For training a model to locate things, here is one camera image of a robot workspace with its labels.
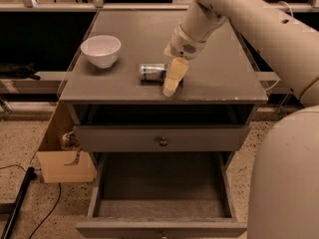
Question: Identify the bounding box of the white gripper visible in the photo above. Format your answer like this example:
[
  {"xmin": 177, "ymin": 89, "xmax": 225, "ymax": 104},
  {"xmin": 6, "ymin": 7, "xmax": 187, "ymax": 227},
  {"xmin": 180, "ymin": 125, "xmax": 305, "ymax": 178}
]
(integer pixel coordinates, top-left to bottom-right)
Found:
[{"xmin": 162, "ymin": 24, "xmax": 206, "ymax": 97}]

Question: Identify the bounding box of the grey top drawer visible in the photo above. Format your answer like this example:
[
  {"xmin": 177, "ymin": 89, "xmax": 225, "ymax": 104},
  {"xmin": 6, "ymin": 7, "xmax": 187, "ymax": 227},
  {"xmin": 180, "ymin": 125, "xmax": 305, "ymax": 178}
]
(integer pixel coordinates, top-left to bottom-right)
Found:
[{"xmin": 74, "ymin": 125, "xmax": 250, "ymax": 152}]

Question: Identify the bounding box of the grey wooden drawer cabinet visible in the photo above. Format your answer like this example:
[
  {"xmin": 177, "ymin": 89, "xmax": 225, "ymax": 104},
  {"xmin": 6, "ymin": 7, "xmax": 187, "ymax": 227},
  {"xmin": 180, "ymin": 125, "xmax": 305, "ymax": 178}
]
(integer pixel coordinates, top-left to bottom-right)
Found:
[{"xmin": 57, "ymin": 9, "xmax": 269, "ymax": 239}]

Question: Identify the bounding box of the grey open middle drawer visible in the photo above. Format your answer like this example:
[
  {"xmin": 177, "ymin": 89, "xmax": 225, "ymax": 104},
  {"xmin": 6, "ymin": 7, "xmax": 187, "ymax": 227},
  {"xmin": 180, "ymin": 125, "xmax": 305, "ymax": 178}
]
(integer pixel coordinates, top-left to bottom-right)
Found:
[{"xmin": 76, "ymin": 152, "xmax": 247, "ymax": 239}]

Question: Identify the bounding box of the black object on ledge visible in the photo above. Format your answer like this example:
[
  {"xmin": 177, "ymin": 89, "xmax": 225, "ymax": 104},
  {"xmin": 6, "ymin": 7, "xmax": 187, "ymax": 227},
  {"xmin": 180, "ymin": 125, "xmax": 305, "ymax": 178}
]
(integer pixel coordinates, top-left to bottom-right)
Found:
[{"xmin": 0, "ymin": 63, "xmax": 40, "ymax": 81}]

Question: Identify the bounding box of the cardboard box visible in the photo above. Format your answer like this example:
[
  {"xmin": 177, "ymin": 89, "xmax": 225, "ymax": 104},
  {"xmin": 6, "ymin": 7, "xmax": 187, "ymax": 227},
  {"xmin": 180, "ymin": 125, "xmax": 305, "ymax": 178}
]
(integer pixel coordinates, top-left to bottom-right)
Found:
[{"xmin": 37, "ymin": 104, "xmax": 96, "ymax": 183}]

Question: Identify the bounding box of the white ceramic bowl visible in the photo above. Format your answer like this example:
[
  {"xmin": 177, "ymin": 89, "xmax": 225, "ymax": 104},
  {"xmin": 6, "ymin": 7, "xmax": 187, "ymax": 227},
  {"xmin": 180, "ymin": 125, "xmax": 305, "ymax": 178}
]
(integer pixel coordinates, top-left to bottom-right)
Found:
[{"xmin": 81, "ymin": 35, "xmax": 122, "ymax": 69}]

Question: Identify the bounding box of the white hanging cable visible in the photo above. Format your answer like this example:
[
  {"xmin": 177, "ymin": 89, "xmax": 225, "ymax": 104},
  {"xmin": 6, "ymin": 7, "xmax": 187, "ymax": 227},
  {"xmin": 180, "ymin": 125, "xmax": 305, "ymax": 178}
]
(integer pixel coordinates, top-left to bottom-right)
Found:
[{"xmin": 264, "ymin": 1, "xmax": 295, "ymax": 93}]

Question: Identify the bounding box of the silver blue redbull can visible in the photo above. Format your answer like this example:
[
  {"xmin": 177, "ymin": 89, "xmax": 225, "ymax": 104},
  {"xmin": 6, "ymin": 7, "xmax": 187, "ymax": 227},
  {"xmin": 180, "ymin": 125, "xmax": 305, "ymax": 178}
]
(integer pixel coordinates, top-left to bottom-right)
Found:
[{"xmin": 139, "ymin": 64, "xmax": 166, "ymax": 82}]

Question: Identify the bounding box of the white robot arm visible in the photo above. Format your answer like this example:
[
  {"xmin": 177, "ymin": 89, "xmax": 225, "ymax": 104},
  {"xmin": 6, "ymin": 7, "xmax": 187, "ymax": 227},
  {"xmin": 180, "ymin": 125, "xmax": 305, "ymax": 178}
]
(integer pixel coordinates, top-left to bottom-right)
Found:
[{"xmin": 163, "ymin": 0, "xmax": 319, "ymax": 239}]

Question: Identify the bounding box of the black metal bar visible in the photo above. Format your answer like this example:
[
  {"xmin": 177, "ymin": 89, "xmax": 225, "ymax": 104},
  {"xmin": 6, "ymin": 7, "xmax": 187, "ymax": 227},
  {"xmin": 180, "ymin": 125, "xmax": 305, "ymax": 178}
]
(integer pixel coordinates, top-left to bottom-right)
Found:
[{"xmin": 0, "ymin": 166, "xmax": 36, "ymax": 239}]

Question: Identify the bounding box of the black floor cable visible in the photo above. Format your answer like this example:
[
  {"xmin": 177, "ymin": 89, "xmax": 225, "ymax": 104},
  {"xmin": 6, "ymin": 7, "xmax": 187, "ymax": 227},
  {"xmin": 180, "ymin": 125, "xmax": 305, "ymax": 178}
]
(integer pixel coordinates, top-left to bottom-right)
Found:
[{"xmin": 0, "ymin": 163, "xmax": 63, "ymax": 239}]

